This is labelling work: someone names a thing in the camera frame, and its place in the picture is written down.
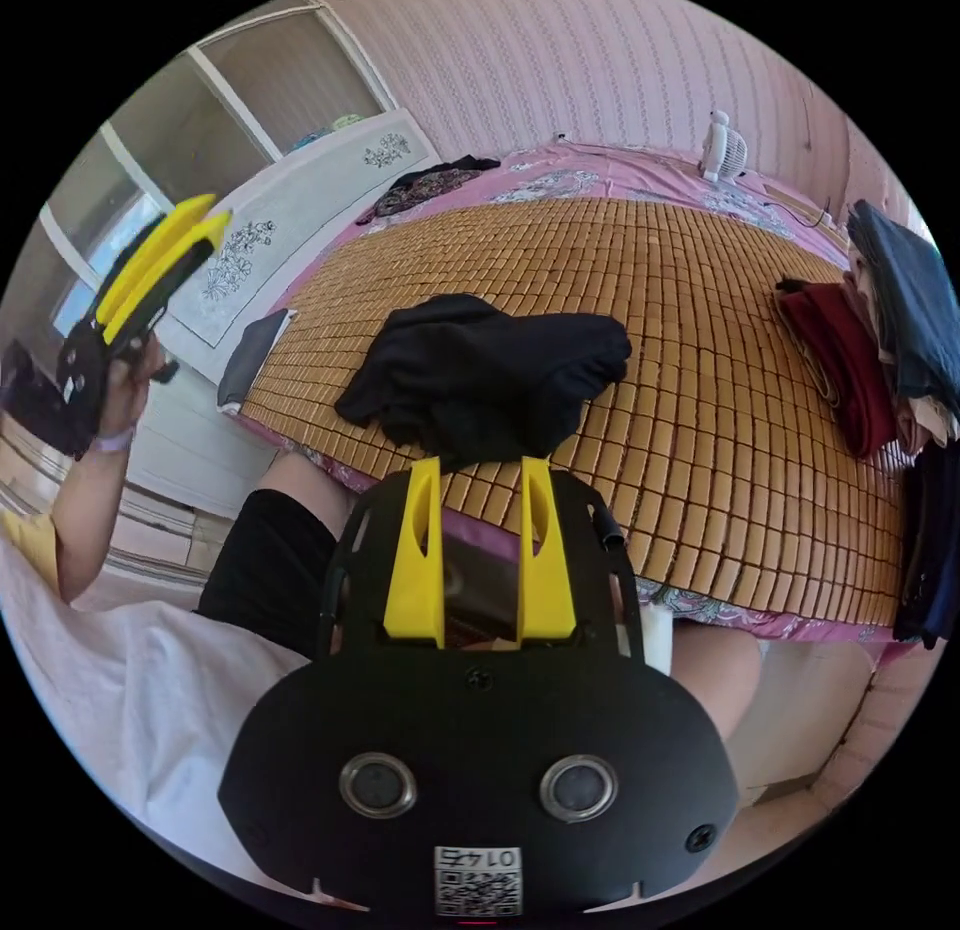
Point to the grey pillow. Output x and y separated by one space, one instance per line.
251 360

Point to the person's left forearm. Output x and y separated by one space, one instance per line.
86 510

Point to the bed with woven mat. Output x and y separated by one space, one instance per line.
712 390

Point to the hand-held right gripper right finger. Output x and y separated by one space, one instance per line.
546 570

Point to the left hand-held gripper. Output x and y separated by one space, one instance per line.
81 364

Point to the dark floral garment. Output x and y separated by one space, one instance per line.
424 186

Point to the person's left hand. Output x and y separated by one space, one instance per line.
127 397

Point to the pile of clothes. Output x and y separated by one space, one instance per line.
851 360

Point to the white framed window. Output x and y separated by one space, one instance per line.
172 135

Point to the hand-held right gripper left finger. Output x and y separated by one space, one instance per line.
411 570

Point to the person's body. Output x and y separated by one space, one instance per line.
120 690

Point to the black long sleeve shirt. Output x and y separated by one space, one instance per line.
487 367

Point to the white floral cupboard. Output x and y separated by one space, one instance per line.
300 195

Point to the small white fan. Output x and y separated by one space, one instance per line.
721 150

